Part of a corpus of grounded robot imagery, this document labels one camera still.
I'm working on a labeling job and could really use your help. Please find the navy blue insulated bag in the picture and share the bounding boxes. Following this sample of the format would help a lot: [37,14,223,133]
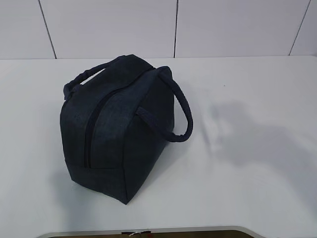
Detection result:
[60,55,193,204]

